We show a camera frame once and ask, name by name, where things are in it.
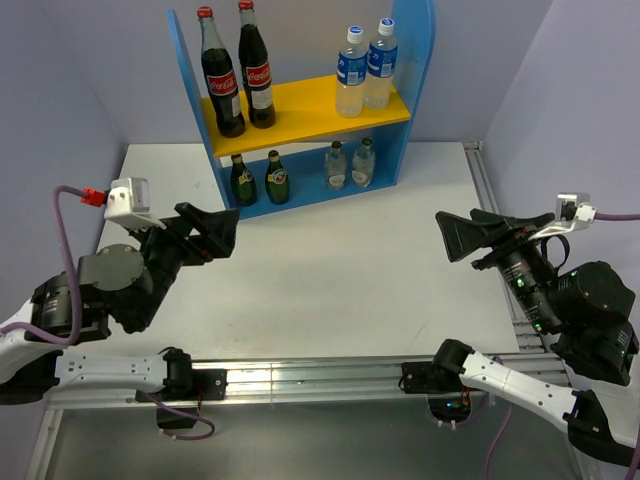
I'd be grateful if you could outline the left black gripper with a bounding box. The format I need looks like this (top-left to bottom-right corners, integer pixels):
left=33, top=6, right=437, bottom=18
left=128, top=201, right=241, bottom=328

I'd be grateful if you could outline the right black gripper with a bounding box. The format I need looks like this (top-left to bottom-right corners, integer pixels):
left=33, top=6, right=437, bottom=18
left=431, top=205, right=558, bottom=329

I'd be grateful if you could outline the green Perrier bottle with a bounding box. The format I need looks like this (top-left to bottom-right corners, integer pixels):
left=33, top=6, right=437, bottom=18
left=230, top=154, right=257, bottom=206
left=265, top=150, right=290, bottom=205

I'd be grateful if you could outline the clear glass bottle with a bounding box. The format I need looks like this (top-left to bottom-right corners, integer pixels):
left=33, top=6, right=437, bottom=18
left=324, top=141, right=347, bottom=190
left=351, top=138, right=375, bottom=188

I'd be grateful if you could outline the Pocari Sweat bottle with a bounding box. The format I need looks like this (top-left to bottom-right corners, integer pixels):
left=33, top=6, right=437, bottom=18
left=363, top=18, right=398, bottom=110
left=335, top=25, right=367, bottom=118

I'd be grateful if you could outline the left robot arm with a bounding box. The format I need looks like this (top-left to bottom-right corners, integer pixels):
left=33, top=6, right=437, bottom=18
left=1, top=202, right=240, bottom=405

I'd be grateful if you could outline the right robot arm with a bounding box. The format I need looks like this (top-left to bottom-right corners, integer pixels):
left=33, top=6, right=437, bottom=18
left=432, top=209, right=639, bottom=478

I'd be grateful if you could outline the blue and yellow shelf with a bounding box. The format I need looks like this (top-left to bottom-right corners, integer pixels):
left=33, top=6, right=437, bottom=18
left=167, top=1, right=436, bottom=219

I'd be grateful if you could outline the left cola glass bottle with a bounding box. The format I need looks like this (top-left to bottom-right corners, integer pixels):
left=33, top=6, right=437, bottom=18
left=197, top=6, right=245, bottom=138

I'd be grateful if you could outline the cola glass bottle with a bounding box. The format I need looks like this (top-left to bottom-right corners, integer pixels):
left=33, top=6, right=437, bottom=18
left=238, top=1, right=276, bottom=129
left=197, top=6, right=245, bottom=138

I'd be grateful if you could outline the right cola glass bottle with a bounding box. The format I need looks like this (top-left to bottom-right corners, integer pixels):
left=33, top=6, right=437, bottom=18
left=238, top=1, right=276, bottom=129

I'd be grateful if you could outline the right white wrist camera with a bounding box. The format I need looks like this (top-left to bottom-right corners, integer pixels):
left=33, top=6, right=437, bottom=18
left=529, top=192, right=597, bottom=241

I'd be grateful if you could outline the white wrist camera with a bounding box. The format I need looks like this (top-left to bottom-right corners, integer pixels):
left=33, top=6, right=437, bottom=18
left=81, top=177, right=167, bottom=232
left=529, top=192, right=597, bottom=241

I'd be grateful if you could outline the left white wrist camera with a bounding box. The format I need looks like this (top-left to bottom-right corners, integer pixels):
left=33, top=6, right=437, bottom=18
left=81, top=177, right=167, bottom=232

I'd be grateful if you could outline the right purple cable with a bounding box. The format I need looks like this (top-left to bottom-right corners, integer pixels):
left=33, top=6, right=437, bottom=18
left=449, top=212, right=640, bottom=480

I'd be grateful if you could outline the purple cable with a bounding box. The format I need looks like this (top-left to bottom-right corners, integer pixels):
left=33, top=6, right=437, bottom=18
left=0, top=184, right=217, bottom=442
left=449, top=212, right=640, bottom=480

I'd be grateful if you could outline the aluminium side rail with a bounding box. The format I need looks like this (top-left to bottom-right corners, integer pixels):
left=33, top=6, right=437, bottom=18
left=462, top=141, right=602, bottom=479

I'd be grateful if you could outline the aluminium front rail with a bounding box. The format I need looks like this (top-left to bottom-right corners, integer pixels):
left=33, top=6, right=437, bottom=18
left=27, top=360, right=581, bottom=479

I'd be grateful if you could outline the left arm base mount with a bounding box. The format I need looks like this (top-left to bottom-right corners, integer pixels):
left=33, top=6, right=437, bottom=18
left=135, top=369, right=227, bottom=441

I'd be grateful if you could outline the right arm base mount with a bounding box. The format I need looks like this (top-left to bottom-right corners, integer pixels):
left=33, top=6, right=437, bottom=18
left=398, top=361, right=489, bottom=431

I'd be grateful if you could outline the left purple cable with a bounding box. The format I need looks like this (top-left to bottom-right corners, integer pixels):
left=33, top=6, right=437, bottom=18
left=0, top=184, right=217, bottom=442

